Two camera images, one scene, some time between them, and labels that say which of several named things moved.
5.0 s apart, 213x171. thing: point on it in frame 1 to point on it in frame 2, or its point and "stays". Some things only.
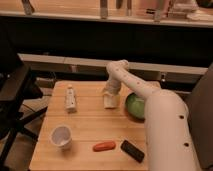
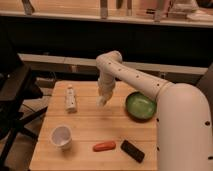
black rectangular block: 132,151 stays
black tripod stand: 17,86 stays
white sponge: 110,101 to 100,101
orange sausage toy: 104,146 stays
